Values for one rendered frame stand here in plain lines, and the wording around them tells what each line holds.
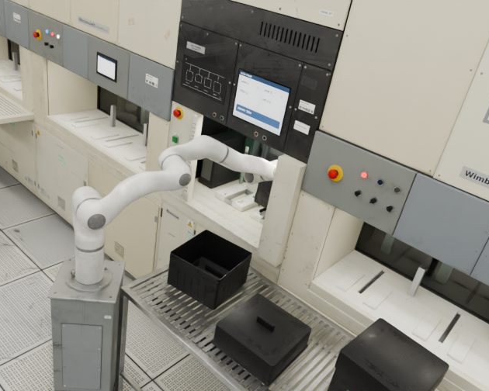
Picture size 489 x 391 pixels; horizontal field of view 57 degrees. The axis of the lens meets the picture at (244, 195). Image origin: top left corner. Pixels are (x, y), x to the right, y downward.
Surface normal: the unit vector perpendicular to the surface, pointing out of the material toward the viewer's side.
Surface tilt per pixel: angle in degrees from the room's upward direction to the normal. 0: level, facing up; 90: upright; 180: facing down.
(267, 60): 90
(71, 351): 90
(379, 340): 0
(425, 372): 0
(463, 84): 90
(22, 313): 0
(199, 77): 90
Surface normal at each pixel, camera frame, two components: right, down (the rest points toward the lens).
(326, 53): -0.65, 0.26
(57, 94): 0.75, 0.42
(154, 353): 0.17, -0.87
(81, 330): 0.07, 0.48
